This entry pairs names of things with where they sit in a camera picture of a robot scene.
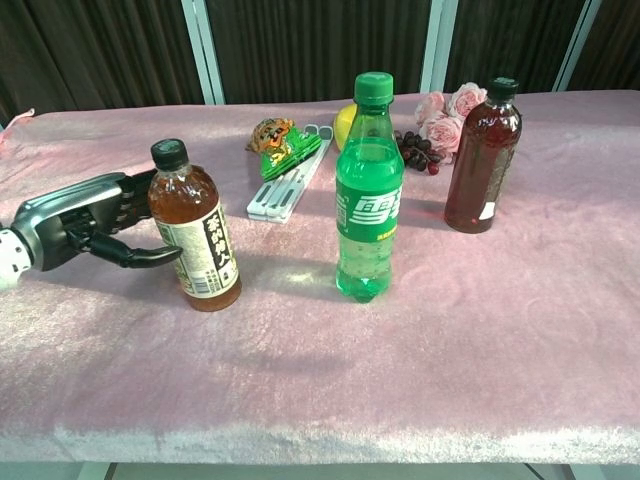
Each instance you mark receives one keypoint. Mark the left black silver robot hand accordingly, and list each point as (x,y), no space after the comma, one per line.
(65,205)

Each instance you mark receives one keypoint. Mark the amber tea bottle black cap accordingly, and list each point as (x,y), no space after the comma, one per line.
(200,240)

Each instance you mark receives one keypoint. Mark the dark red drink bottle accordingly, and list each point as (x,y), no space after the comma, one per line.
(475,170)

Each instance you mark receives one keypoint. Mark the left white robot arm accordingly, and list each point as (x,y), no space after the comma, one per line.
(10,260)

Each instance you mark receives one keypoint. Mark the dark brown curtain panel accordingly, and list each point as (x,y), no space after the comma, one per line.
(320,45)
(510,40)
(100,50)
(615,40)

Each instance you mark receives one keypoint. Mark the white folding stand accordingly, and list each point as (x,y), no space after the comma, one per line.
(280,197)

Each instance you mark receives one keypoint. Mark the green orange snack bag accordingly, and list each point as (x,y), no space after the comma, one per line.
(280,147)

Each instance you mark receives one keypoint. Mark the yellow banana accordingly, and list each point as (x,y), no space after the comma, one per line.
(345,125)

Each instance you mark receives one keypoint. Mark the pink plush tablecloth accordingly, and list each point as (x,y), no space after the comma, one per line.
(320,360)

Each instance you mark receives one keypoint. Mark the green soda bottle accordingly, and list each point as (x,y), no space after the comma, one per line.
(367,200)

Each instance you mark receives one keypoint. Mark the purple grape bunch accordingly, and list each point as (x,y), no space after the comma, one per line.
(417,152)

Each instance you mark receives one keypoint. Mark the pink rose bouquet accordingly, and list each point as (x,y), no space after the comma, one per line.
(445,127)

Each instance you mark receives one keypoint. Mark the white frame post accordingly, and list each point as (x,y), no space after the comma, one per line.
(577,40)
(202,50)
(437,45)

